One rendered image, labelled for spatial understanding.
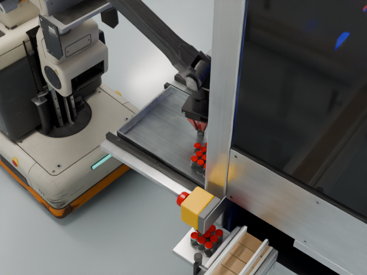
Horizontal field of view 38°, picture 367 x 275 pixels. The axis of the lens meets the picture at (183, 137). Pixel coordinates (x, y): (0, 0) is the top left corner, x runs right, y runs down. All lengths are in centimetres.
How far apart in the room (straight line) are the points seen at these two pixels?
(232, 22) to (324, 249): 57
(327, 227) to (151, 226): 141
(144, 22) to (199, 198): 46
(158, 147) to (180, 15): 212
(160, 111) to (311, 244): 70
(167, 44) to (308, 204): 54
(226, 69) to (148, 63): 224
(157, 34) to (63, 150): 120
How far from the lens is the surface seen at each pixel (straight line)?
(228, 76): 105
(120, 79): 317
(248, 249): 136
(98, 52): 210
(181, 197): 134
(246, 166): 120
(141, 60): 329
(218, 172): 128
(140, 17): 136
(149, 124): 168
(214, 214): 132
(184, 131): 165
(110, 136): 163
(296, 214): 122
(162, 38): 137
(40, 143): 251
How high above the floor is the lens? 210
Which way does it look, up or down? 48 degrees down
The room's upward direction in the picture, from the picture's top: straight up
